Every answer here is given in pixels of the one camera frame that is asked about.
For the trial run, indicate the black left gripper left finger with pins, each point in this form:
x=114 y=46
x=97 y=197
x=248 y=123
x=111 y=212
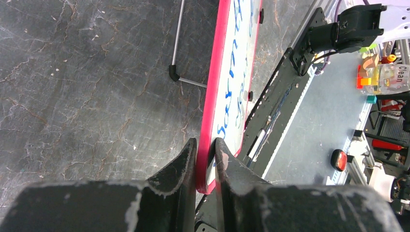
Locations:
x=165 y=202

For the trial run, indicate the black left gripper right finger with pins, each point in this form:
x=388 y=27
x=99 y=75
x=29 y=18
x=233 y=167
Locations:
x=247 y=203

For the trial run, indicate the white board with pink rim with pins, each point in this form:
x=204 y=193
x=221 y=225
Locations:
x=228 y=85

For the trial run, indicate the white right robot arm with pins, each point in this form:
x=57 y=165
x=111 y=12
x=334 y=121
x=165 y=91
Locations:
x=354 y=28

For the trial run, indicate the red round button device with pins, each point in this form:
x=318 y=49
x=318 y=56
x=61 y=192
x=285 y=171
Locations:
x=339 y=160

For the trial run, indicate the black board clip near corner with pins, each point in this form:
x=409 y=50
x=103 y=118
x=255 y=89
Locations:
x=250 y=96

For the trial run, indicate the metal board stand leg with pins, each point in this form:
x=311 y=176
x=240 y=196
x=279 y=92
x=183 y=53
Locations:
x=186 y=46

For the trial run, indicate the clear cleaner spray bottle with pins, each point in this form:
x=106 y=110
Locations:
x=389 y=79

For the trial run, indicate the black board clip far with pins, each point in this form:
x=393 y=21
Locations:
x=261 y=16

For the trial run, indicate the small toy blocks pile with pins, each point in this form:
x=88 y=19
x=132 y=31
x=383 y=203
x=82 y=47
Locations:
x=371 y=57

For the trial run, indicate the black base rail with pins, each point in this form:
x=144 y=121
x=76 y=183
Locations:
x=276 y=108

